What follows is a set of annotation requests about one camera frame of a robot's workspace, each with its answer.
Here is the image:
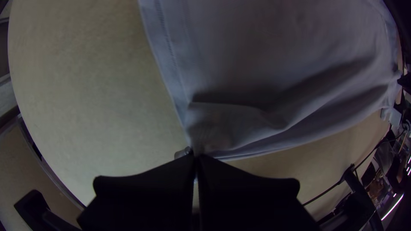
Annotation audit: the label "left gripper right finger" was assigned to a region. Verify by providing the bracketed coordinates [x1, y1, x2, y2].
[196, 154, 319, 231]

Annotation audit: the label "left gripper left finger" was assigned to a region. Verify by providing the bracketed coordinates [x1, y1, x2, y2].
[76, 153, 197, 231]

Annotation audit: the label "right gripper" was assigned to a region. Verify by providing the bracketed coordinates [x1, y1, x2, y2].
[397, 71, 411, 95]

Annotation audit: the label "black cable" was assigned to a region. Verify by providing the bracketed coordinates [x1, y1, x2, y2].
[301, 128, 406, 207]

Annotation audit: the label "light grey t-shirt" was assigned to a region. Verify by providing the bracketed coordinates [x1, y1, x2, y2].
[137, 0, 402, 162]

